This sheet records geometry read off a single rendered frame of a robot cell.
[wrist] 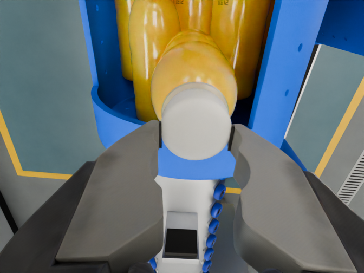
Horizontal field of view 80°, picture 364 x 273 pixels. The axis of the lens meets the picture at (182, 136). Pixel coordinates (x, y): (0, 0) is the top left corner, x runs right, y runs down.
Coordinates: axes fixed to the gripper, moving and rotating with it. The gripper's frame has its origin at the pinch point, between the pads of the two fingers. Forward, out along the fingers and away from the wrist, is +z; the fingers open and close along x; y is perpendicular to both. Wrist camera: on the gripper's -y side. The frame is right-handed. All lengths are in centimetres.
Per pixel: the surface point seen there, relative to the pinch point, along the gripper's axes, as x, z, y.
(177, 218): -1, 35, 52
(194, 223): 4, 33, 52
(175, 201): -2, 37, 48
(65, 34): -73, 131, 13
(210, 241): 10, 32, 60
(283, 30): 7.0, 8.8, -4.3
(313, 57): 69, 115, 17
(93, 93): -12.5, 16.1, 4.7
